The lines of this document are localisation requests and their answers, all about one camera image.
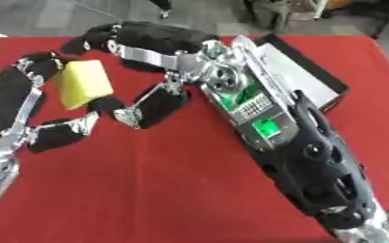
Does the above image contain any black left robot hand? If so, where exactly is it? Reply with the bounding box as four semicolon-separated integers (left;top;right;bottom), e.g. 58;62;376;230
0;51;102;155

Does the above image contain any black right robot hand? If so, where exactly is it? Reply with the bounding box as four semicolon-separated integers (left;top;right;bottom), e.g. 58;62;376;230
60;20;223;130

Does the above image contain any yellow foam block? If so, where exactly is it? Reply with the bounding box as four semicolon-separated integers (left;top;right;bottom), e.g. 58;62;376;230
53;59;117;111

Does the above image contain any black box with white inside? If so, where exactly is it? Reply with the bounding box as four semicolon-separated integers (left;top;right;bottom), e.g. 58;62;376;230
250;33;351;114

